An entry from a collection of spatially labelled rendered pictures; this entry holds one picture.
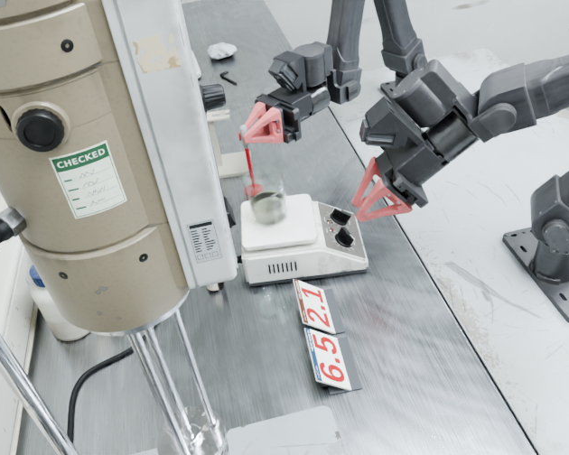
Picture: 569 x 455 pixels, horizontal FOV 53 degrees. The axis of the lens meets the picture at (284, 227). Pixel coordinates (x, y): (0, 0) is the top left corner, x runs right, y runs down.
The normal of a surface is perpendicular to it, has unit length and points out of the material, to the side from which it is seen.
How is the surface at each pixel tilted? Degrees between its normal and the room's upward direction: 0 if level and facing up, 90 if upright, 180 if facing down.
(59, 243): 90
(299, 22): 90
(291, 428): 0
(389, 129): 90
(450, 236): 0
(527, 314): 0
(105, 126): 90
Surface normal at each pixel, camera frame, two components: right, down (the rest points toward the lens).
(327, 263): 0.07, 0.64
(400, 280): -0.11, -0.76
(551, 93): -0.09, 0.53
